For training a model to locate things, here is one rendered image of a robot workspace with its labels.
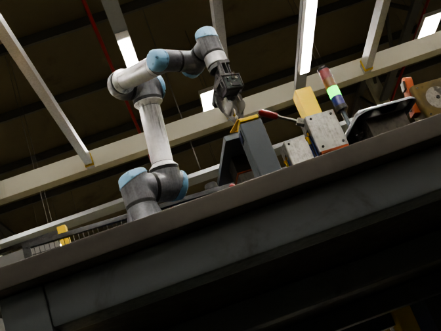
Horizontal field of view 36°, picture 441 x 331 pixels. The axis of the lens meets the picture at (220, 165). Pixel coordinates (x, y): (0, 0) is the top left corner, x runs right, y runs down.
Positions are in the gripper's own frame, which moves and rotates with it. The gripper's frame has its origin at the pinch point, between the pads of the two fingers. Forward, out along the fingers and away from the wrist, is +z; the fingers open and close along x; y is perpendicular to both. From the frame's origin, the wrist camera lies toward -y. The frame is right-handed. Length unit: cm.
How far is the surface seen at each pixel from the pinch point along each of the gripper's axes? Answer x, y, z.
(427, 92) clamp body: 41, 39, 21
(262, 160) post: -5.7, 15.8, 22.6
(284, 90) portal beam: 268, -356, -216
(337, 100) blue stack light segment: 126, -107, -60
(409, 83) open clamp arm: 39, 36, 15
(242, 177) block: -1.0, -8.7, 16.5
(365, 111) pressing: 18.0, 38.0, 23.4
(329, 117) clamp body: 11.3, 30.5, 19.7
